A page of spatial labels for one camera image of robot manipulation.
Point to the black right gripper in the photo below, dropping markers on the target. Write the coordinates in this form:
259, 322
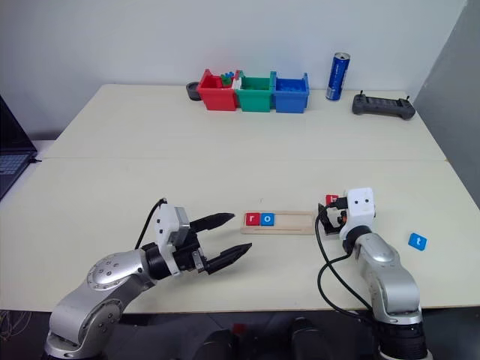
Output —
334, 221

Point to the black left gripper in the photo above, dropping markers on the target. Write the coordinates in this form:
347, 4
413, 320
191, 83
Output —
189, 251

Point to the red b letter block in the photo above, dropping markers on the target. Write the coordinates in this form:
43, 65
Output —
331, 198

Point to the blue t letter block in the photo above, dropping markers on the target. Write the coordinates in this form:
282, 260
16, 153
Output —
417, 241

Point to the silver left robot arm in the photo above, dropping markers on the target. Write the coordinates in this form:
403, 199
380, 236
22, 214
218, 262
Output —
108, 273

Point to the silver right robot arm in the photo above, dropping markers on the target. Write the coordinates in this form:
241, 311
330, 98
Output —
390, 277

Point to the wooden letter tray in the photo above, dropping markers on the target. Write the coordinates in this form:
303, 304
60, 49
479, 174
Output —
292, 223

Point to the red r letter block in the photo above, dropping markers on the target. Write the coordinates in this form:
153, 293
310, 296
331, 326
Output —
252, 219

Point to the blue o letter block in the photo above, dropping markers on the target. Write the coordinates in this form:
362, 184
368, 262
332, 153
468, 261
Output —
267, 219

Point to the dark rounded shape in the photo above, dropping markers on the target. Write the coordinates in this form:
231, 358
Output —
221, 343
305, 337

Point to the blue plastic bin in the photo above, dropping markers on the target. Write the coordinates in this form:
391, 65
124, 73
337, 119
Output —
290, 101

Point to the grey handheld controller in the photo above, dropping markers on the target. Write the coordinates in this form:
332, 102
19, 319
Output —
382, 105

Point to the green plastic bin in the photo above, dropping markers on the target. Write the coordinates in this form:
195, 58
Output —
255, 101

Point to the blue drink can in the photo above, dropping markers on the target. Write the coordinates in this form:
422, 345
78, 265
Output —
337, 77

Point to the red plastic bin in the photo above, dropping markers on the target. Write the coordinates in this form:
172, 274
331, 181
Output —
217, 98

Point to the black round holder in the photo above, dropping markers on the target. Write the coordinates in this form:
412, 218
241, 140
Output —
191, 92

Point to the small white toy brick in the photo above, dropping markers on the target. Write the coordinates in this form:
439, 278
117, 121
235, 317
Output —
237, 81

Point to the small green toy brick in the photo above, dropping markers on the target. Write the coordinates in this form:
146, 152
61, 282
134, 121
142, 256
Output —
226, 78

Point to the dark laptop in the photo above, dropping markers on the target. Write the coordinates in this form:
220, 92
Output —
11, 157

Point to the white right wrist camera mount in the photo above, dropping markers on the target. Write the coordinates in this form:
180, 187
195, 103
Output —
360, 210

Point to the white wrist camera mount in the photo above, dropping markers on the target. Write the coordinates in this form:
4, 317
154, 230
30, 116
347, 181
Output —
360, 210
167, 223

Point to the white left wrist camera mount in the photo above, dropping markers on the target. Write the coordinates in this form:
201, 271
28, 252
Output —
167, 223

